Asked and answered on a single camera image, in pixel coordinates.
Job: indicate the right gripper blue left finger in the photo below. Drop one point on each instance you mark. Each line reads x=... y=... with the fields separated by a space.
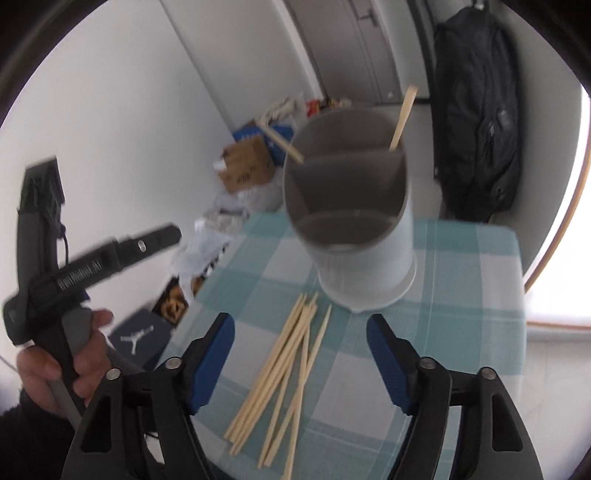
x=138 y=426

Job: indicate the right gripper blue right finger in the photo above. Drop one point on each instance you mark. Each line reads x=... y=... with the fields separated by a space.
x=492 y=443

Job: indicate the person's left hand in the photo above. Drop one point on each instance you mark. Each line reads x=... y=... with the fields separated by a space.
x=50 y=368

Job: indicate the navy jordan shoe box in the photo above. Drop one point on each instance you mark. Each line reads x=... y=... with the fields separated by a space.
x=141 y=338

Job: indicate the brown shoe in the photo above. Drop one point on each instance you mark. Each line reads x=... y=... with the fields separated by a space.
x=172 y=305

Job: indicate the teal checkered tablecloth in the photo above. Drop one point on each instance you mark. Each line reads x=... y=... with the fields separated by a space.
x=465 y=309

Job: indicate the white plastic bag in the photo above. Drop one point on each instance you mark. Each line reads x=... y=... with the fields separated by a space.
x=217 y=228

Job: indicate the brown cardboard box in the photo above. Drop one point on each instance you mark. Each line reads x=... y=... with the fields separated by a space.
x=244 y=165

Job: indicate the grey divided utensil holder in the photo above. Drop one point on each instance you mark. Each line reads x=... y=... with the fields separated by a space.
x=350 y=204

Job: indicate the red yellow snack bag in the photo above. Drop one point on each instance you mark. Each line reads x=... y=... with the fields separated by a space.
x=315 y=107

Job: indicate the black backpack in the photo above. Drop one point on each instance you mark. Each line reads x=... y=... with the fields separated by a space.
x=477 y=115

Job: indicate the grey door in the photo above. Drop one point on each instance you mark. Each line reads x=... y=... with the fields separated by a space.
x=349 y=50

